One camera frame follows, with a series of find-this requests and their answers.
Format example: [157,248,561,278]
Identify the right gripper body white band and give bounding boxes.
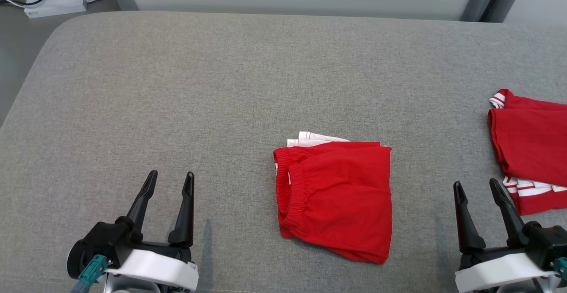
[454,246,562,293]

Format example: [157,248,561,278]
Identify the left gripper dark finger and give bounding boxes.
[126,170,159,243]
[167,172,195,247]

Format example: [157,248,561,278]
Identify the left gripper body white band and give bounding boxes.
[105,239,199,293]

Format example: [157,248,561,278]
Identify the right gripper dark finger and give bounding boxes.
[489,178,531,248]
[452,181,487,254]

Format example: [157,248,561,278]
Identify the red jersey with number 23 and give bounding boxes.
[488,89,567,216]

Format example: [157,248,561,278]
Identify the red shorts with white stripes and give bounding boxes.
[273,131,393,265]

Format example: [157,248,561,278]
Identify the teal connector on left gripper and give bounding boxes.
[71,254,109,293]

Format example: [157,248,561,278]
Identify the teal connector on gripper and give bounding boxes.
[551,258,567,281]
[71,254,109,293]

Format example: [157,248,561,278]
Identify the teal connector on right gripper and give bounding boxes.
[551,258,567,281]

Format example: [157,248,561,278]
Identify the grey rounded post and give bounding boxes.
[487,0,520,23]
[460,0,492,22]

